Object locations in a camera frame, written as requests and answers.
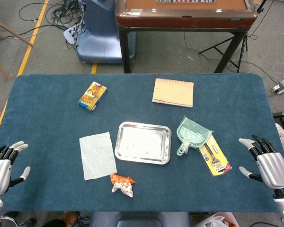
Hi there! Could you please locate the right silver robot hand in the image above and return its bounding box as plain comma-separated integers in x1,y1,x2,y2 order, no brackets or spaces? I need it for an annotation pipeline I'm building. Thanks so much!
238,135,284,190

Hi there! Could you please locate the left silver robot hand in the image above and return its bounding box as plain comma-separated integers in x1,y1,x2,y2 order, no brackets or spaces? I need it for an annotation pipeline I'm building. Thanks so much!
0,140,31,197

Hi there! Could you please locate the white paper sheet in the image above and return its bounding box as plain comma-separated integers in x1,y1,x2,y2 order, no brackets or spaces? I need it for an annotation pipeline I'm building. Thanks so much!
79,131,118,182

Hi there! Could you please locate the silver metal tray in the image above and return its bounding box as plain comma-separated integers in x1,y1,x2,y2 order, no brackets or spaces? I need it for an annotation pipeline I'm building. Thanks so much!
114,121,172,166

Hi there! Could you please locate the razor in yellow package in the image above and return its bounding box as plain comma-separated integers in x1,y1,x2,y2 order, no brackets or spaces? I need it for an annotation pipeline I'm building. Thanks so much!
198,136,233,177

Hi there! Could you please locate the blue felt table cover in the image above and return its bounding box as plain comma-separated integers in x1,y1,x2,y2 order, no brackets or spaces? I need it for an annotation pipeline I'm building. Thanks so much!
0,72,284,213

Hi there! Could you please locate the white plastic bag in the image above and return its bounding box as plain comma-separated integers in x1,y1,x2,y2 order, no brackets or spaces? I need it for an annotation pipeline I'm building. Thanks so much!
194,212,240,227

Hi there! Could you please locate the white power strip with plugs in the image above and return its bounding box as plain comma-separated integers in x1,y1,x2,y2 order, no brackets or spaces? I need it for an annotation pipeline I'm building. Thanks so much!
271,78,284,95

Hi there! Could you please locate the green plastic dustpan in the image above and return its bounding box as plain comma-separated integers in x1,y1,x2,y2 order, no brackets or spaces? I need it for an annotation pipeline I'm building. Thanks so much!
176,115,214,157

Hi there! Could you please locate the colourful printed carton box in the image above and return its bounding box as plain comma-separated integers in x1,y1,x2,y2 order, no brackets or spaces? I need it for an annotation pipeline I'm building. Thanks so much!
77,81,108,112

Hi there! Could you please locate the crumpled orange snack wrapper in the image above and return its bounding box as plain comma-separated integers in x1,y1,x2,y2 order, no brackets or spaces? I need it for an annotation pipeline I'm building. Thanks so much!
110,173,136,198

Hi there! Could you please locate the brown spiral notebook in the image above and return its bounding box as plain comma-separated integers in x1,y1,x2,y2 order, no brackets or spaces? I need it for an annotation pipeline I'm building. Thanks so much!
152,78,195,108

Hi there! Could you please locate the blue-grey robot torso base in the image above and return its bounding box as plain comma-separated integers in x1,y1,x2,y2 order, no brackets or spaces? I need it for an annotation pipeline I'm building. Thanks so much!
89,211,191,227

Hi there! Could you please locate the wooden chair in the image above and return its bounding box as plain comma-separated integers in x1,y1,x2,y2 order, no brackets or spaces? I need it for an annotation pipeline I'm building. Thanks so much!
0,22,34,82

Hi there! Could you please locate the blue machine base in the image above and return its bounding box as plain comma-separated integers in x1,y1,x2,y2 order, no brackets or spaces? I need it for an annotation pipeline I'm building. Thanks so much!
76,0,137,64

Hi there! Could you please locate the brown mahjong table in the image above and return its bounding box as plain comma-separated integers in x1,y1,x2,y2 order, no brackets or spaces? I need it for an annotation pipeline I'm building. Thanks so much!
115,0,258,74

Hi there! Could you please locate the white power strip with cables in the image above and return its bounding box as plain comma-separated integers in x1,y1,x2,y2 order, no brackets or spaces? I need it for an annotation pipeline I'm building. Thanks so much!
63,26,80,45

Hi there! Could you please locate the black cable bundle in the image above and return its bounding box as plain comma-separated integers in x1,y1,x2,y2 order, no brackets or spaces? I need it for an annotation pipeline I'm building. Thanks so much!
18,0,86,49

